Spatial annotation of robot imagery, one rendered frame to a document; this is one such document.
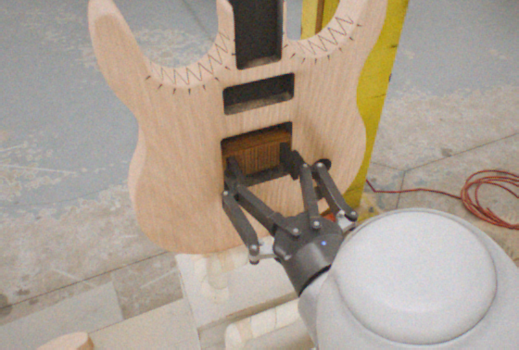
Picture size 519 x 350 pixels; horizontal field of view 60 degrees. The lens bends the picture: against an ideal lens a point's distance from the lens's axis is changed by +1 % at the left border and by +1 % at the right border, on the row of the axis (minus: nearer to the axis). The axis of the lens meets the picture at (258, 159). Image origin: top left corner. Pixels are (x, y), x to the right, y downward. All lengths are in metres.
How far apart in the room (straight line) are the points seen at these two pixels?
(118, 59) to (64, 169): 2.30
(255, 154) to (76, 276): 1.75
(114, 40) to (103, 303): 0.71
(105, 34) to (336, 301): 0.33
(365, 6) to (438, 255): 0.38
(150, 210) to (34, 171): 2.23
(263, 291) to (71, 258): 1.62
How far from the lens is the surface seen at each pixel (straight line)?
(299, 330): 0.86
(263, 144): 0.59
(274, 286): 0.80
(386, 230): 0.24
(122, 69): 0.48
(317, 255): 0.46
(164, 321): 0.98
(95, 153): 2.80
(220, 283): 0.73
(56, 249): 2.39
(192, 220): 0.65
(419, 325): 0.21
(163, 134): 0.53
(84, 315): 1.07
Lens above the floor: 1.79
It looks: 44 degrees down
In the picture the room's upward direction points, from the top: straight up
